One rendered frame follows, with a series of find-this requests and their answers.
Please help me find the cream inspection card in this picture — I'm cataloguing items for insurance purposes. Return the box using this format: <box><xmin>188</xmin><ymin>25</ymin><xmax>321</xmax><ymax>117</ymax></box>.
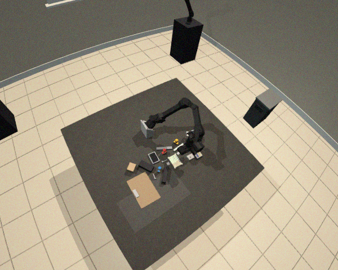
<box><xmin>168</xmin><ymin>154</ymin><xmax>182</xmax><ymax>168</ymax></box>

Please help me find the tan cardboard box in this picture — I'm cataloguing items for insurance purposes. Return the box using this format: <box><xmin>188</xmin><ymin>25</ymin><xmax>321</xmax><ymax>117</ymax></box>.
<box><xmin>127</xmin><ymin>162</ymin><xmax>136</xmax><ymax>173</ymax></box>

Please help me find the tan flat board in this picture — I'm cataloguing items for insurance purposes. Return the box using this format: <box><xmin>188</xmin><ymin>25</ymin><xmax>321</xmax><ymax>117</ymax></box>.
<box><xmin>127</xmin><ymin>172</ymin><xmax>161</xmax><ymax>209</ymax></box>

